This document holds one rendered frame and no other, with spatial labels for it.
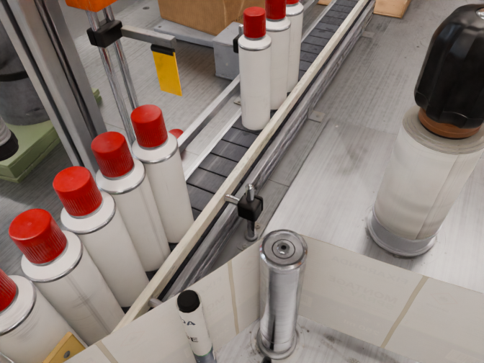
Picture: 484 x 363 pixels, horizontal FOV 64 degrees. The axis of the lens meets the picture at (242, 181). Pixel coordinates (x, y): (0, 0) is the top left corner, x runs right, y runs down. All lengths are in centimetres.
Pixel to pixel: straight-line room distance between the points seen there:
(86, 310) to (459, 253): 46
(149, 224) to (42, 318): 15
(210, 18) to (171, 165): 67
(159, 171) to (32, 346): 20
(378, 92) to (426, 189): 48
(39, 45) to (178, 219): 25
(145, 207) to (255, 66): 30
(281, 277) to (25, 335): 21
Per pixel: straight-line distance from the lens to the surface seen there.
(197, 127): 59
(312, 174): 62
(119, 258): 43
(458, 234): 61
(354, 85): 93
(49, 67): 49
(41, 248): 35
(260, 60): 62
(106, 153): 38
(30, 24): 47
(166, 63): 45
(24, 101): 85
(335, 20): 108
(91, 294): 41
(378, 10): 128
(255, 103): 66
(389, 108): 87
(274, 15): 66
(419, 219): 50
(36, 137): 82
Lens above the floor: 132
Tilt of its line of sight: 47 degrees down
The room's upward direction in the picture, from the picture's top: 3 degrees counter-clockwise
